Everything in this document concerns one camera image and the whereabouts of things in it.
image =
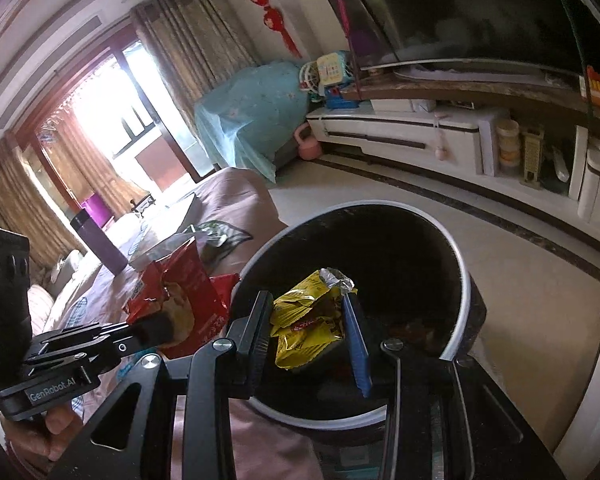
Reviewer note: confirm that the red chip bag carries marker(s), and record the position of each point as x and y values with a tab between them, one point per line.
185	285

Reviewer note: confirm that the pink kettlebell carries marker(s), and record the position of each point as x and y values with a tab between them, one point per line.
307	146

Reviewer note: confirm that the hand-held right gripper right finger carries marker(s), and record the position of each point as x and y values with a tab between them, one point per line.
359	345

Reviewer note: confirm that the purple thermos bottle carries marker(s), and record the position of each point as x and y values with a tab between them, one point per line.
100	242

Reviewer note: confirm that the white television cabinet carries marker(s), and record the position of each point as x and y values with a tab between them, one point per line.
405	130

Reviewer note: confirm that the red wrapper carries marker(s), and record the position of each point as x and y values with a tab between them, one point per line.
225	292

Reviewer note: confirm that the yellow grater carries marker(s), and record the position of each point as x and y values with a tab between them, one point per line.
532	157

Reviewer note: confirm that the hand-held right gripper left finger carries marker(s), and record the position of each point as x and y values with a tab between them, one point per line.
252	332

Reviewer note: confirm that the reddish sheer curtain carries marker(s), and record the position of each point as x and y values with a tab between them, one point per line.
90	165

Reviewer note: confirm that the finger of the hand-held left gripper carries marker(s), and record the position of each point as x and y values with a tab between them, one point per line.
85	335
152	335

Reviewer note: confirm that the white side cabinet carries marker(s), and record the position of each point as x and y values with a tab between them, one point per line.
595	385

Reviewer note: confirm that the yellow blue toy tablet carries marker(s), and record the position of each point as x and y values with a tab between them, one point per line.
332	67

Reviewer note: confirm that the red heart hanging decoration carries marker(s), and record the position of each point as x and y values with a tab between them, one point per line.
270	5

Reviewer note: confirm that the black television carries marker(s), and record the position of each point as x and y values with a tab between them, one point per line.
470	10

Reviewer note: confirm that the cream plastic jar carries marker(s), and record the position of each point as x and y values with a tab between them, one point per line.
508	145

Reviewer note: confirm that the blue covered armchair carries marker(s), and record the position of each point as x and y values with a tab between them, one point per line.
250	110

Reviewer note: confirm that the purple box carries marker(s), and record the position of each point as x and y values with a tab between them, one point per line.
97	212

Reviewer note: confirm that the yellow red snack bag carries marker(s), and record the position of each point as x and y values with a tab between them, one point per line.
305	320

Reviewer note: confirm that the dark green white wrapper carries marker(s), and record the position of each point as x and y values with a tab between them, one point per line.
225	237

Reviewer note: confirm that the white toy basket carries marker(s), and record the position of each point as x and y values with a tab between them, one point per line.
310	80

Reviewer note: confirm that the blue toy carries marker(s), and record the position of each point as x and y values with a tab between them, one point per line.
342	99

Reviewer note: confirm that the person's left hand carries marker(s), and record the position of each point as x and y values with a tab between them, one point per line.
50	430

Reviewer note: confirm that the black white-rimmed waste bin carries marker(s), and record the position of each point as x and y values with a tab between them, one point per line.
405	260

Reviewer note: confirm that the beige patterned curtain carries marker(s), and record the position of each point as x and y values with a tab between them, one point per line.
195	35
20	205

